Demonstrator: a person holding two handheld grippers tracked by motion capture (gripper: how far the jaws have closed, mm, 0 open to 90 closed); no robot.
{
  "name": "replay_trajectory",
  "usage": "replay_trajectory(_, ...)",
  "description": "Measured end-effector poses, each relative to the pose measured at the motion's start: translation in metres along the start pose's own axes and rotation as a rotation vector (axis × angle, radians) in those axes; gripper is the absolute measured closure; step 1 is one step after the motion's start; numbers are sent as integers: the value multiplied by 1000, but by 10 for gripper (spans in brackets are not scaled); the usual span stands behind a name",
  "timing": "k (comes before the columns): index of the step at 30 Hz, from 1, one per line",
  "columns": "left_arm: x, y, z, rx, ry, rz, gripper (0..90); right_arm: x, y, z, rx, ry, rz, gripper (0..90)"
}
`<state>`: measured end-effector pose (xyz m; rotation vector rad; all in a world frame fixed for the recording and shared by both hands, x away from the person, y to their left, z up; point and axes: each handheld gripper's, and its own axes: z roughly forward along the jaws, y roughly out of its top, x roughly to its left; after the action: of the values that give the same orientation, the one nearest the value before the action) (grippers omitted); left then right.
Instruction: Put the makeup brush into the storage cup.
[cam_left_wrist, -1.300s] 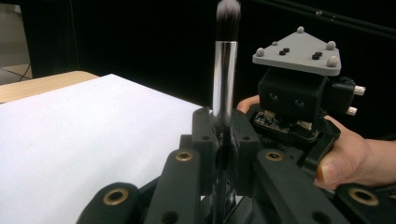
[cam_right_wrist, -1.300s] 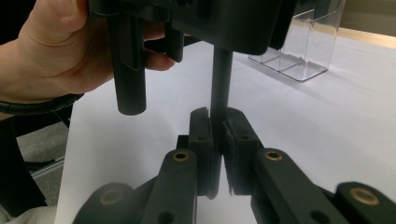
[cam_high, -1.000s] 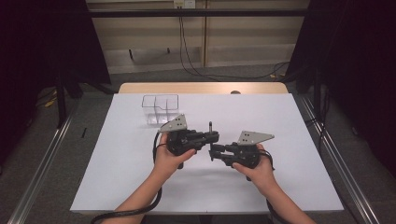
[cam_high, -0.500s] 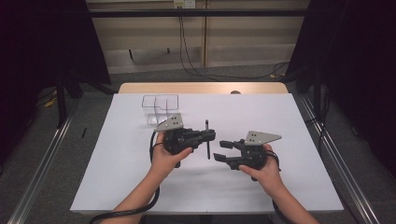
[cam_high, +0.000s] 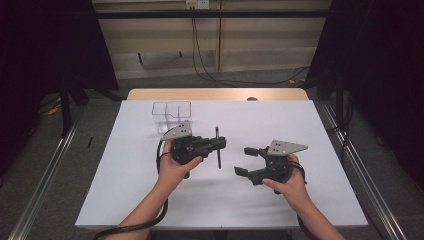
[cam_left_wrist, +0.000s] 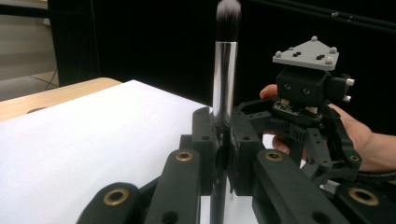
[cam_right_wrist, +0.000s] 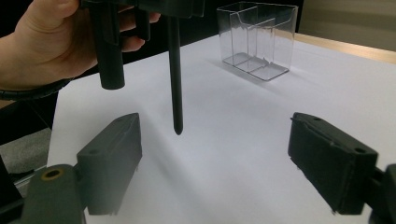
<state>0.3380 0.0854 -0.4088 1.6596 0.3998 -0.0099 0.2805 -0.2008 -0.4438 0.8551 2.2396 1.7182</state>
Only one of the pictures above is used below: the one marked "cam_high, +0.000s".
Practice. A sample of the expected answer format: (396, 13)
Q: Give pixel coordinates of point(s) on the aluminium floor rail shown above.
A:
(43, 186)
(366, 173)

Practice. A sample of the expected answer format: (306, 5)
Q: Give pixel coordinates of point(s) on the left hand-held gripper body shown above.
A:
(186, 148)

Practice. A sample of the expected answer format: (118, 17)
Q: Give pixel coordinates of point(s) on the white table cover sheet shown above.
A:
(216, 200)

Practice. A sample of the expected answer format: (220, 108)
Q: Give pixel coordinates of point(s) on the person's left hand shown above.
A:
(170, 173)

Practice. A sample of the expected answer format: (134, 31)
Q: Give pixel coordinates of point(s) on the grey metal pen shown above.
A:
(219, 161)

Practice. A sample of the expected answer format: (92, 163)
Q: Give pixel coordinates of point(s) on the clear acrylic pen holder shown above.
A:
(171, 111)

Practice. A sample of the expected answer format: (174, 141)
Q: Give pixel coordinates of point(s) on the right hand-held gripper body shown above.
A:
(278, 166)

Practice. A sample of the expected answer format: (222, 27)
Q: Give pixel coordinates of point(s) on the small black stick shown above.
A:
(90, 142)

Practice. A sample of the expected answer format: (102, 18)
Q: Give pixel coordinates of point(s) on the white wall outlet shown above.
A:
(197, 4)

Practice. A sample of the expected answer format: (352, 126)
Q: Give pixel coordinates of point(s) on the person's right hand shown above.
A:
(295, 190)

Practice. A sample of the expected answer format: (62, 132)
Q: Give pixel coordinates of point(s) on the black curtain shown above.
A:
(43, 66)
(376, 83)

